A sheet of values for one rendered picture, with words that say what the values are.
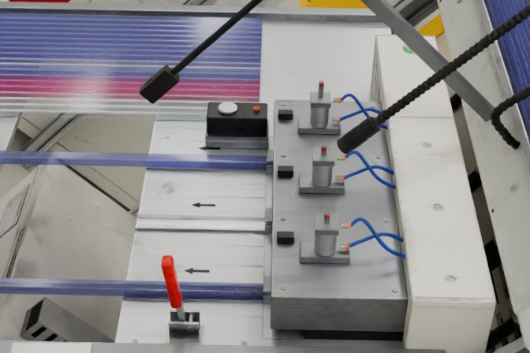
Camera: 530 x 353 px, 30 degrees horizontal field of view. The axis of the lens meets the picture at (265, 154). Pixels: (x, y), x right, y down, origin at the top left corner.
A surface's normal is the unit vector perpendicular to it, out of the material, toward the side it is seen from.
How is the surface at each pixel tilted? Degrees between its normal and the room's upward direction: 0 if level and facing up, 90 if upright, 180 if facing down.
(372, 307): 90
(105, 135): 90
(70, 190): 0
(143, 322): 45
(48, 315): 0
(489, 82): 90
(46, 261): 0
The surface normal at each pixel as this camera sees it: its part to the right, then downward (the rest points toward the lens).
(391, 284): 0.01, -0.79
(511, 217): -0.70, -0.57
